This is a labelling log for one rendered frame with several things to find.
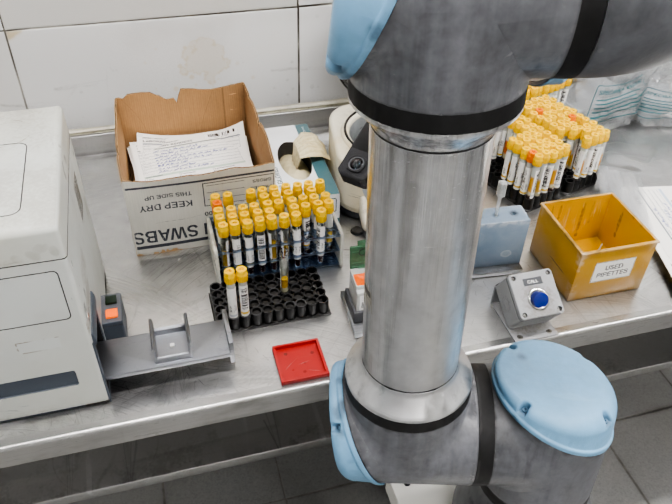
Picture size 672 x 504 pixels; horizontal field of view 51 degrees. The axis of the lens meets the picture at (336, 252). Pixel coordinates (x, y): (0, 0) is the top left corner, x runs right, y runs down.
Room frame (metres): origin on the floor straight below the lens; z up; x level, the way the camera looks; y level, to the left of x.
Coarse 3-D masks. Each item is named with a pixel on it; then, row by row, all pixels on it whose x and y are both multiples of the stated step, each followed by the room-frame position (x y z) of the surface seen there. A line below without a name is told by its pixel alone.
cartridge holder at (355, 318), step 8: (344, 296) 0.77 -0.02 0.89; (344, 304) 0.76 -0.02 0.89; (352, 304) 0.73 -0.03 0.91; (352, 312) 0.73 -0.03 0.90; (360, 312) 0.72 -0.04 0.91; (352, 320) 0.72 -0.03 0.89; (360, 320) 0.72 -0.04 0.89; (352, 328) 0.71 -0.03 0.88; (360, 328) 0.71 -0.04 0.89; (360, 336) 0.70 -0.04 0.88
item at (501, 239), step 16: (512, 208) 0.90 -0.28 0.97; (496, 224) 0.86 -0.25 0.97; (512, 224) 0.86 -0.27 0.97; (528, 224) 0.87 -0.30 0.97; (480, 240) 0.85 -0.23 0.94; (496, 240) 0.86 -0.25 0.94; (512, 240) 0.87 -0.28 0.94; (480, 256) 0.86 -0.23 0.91; (496, 256) 0.86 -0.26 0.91; (512, 256) 0.87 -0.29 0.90; (480, 272) 0.84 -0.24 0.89; (496, 272) 0.85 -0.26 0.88; (512, 272) 0.85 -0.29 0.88
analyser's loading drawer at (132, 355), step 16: (224, 320) 0.67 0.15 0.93; (128, 336) 0.65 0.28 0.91; (144, 336) 0.65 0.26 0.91; (160, 336) 0.66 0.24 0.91; (176, 336) 0.66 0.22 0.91; (192, 336) 0.66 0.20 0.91; (208, 336) 0.66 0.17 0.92; (224, 336) 0.66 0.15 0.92; (112, 352) 0.62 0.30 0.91; (128, 352) 0.62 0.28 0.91; (144, 352) 0.63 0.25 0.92; (160, 352) 0.63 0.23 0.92; (176, 352) 0.63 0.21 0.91; (192, 352) 0.63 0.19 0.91; (208, 352) 0.63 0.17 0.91; (224, 352) 0.63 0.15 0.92; (112, 368) 0.60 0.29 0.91; (128, 368) 0.60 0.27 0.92; (144, 368) 0.60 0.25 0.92; (160, 368) 0.60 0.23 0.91
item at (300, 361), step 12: (276, 348) 0.67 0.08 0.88; (288, 348) 0.67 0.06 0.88; (300, 348) 0.68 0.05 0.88; (312, 348) 0.68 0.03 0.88; (276, 360) 0.65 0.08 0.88; (288, 360) 0.65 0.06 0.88; (300, 360) 0.65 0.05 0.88; (312, 360) 0.65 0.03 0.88; (324, 360) 0.65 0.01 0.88; (288, 372) 0.63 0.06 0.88; (300, 372) 0.63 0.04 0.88; (312, 372) 0.63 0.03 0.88; (324, 372) 0.63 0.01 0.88; (288, 384) 0.61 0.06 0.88
